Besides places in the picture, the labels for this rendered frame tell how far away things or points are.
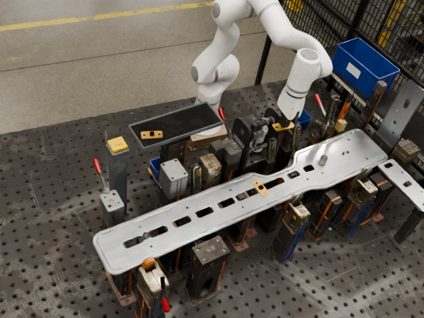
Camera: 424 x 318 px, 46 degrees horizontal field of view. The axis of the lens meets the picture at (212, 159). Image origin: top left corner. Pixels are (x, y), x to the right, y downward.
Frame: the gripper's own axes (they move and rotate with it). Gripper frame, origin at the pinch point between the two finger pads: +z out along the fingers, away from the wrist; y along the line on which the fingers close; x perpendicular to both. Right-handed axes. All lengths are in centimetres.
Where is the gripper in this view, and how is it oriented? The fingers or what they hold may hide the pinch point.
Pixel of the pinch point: (284, 121)
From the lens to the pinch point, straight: 193.4
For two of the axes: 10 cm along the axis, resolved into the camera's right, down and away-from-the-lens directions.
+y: 4.2, 7.2, -5.5
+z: -1.6, 6.6, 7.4
